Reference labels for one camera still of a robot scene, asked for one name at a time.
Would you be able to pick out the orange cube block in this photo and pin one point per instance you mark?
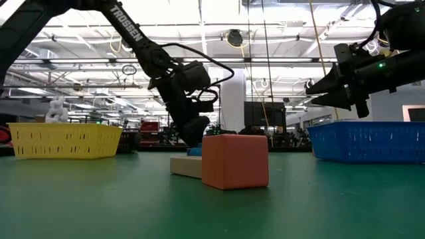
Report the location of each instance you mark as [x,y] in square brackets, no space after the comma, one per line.
[235,161]

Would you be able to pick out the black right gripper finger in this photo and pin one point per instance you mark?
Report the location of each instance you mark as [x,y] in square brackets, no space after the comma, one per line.
[335,99]
[330,84]

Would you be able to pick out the white building pillar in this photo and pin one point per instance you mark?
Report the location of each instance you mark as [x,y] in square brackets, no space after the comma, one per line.
[233,99]

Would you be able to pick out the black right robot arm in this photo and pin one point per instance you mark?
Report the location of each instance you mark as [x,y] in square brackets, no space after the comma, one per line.
[408,26]

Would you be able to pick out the white-framed wall screen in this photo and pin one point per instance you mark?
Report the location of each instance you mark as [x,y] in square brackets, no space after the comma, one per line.
[415,113]

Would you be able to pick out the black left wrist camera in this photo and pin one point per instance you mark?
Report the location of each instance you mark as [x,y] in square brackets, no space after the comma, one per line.
[196,76]

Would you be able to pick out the white knobbly figure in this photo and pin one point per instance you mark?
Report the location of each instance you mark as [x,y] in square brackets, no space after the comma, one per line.
[57,111]

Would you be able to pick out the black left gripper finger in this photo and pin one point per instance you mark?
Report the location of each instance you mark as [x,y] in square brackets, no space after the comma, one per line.
[196,131]

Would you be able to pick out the yellow plastic basket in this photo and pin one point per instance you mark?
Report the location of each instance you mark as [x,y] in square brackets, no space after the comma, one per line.
[63,139]

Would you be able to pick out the red round object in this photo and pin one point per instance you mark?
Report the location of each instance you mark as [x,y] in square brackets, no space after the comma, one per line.
[4,136]

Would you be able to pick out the black crate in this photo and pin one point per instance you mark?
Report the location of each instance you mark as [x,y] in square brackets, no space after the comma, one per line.
[127,141]

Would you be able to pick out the blue plastic basket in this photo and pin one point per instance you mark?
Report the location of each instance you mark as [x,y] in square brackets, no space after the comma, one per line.
[368,142]

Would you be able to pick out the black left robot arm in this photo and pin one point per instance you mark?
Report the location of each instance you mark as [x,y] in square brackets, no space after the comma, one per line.
[126,23]

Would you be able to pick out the black monitor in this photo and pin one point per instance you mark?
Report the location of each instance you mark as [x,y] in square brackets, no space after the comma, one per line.
[255,113]

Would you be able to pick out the blue block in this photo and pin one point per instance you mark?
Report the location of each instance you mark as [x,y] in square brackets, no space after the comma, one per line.
[195,151]

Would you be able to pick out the long beige wooden block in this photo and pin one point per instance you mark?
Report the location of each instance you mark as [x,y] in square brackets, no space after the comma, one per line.
[186,166]

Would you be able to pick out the red tool cabinet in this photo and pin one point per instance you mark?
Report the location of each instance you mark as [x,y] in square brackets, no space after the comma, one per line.
[149,131]

